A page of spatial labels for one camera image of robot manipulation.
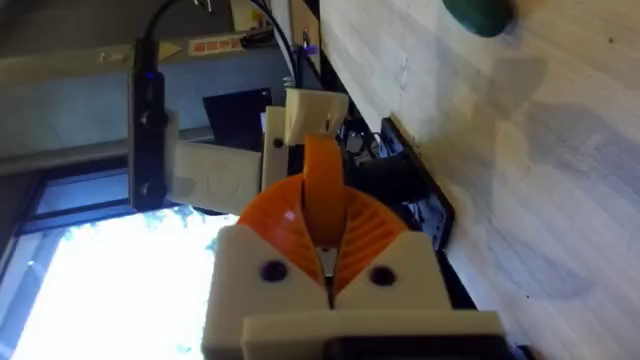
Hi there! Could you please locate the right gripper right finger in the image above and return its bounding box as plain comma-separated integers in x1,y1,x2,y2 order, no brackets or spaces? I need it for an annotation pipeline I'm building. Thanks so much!
324,133,454,311

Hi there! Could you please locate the black camera cable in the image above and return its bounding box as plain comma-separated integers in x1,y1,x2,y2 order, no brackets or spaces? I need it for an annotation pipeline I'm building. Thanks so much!
133,0,187,74

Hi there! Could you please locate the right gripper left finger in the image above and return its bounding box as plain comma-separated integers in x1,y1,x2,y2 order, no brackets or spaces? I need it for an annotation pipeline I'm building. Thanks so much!
202,133,332,360

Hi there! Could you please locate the green vegetable toy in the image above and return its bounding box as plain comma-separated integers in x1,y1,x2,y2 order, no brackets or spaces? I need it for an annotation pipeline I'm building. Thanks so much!
441,0,517,39

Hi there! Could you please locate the black monitor screen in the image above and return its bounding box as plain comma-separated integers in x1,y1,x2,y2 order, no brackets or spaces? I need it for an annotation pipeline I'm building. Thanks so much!
202,88,274,152

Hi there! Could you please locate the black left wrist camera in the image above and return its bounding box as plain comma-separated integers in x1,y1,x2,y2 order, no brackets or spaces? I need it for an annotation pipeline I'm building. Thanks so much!
128,69,170,213

